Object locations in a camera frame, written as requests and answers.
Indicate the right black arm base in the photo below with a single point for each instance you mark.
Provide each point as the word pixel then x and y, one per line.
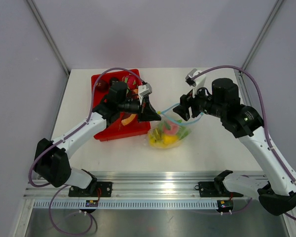
pixel 215 188

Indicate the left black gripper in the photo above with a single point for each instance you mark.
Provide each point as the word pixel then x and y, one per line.
pixel 146 112

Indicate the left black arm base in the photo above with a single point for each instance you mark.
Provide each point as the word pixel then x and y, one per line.
pixel 102 189

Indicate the dark red apple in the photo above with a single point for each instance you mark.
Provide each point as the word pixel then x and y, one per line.
pixel 102 86

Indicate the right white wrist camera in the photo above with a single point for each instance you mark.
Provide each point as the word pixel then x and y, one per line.
pixel 195 78

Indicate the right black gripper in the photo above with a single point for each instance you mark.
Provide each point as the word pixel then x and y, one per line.
pixel 187 101

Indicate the aluminium rail front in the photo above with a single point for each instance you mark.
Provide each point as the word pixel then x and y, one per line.
pixel 147 185

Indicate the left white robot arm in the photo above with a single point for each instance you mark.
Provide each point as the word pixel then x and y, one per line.
pixel 52 157

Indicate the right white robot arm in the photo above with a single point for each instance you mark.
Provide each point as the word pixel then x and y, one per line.
pixel 278 194

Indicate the yellow banana bunch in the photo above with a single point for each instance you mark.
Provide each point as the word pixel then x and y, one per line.
pixel 155 139

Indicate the pink dragon fruit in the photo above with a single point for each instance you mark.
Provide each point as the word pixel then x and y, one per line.
pixel 132 82

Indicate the aluminium frame post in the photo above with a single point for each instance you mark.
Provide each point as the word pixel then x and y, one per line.
pixel 47 35
pixel 263 33

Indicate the green star fruit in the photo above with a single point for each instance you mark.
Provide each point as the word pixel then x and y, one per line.
pixel 183 133

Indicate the red plastic tray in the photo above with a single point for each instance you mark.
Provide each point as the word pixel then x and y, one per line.
pixel 136 128

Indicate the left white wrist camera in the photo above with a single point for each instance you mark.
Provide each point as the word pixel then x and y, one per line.
pixel 143 91

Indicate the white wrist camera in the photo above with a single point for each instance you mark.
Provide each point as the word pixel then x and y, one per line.
pixel 143 91
pixel 195 78

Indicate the right small circuit board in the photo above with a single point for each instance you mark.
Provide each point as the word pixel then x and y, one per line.
pixel 225 204

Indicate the left aluminium frame post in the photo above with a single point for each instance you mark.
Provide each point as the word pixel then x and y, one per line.
pixel 47 35

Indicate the small circuit board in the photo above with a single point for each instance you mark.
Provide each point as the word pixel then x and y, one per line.
pixel 91 203
pixel 225 204

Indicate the yellow lemon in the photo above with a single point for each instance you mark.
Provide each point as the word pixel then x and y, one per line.
pixel 169 139

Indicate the left small circuit board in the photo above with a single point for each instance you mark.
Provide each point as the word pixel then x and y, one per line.
pixel 91 203

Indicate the pink peach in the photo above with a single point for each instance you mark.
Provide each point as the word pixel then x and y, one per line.
pixel 170 129

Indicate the right aluminium frame post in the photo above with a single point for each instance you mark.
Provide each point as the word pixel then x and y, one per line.
pixel 263 33

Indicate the white slotted cable duct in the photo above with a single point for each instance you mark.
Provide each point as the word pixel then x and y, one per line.
pixel 199 204

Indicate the clear zip top bag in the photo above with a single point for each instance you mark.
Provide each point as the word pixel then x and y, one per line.
pixel 168 116

